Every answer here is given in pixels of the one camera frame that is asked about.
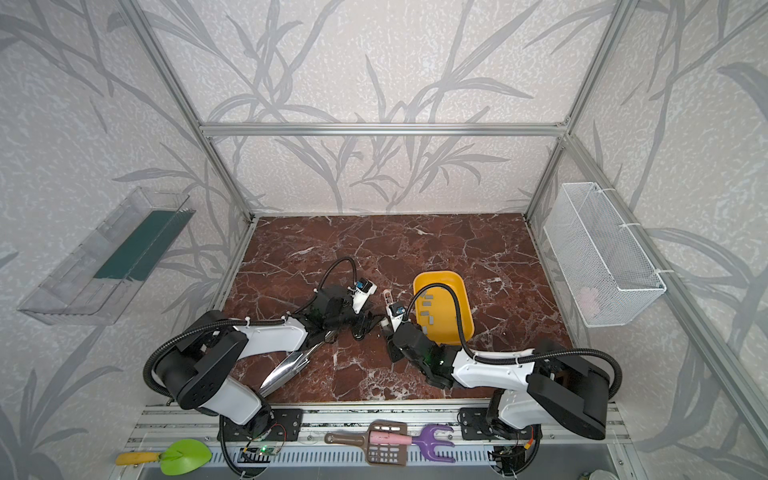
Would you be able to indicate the brown slotted spatula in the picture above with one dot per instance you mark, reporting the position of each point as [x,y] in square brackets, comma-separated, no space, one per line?
[375,453]

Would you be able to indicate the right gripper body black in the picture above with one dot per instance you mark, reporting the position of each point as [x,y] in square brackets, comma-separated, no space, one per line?
[398,335]

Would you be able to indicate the white wire mesh basket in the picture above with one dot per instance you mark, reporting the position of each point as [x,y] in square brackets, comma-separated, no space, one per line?
[609,275]

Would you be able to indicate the purple plastic fork tool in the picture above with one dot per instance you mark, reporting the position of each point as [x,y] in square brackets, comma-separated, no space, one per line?
[427,442]

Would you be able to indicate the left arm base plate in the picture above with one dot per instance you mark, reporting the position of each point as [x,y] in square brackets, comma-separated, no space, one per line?
[280,425]

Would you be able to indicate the clear plastic wall bin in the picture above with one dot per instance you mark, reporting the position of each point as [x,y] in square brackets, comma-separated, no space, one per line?
[95,283]

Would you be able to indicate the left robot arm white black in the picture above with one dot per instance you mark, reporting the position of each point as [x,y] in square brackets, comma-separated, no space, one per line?
[194,368]

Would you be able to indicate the pink handle tool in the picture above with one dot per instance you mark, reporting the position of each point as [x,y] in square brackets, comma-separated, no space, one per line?
[379,437]

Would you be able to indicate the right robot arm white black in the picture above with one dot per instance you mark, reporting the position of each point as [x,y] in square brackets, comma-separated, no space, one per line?
[548,385]

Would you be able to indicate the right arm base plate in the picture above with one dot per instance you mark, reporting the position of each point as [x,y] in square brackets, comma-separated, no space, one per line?
[477,425]

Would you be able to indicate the yellow plastic tray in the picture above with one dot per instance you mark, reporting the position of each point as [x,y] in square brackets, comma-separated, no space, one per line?
[435,309]

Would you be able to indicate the green yellow scoop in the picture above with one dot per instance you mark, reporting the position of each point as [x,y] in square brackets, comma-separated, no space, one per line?
[181,457]

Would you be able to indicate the small circuit board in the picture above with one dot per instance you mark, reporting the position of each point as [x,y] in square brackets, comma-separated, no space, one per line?
[258,455]

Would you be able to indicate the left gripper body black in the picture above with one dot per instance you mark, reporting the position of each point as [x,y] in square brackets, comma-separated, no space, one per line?
[346,318]

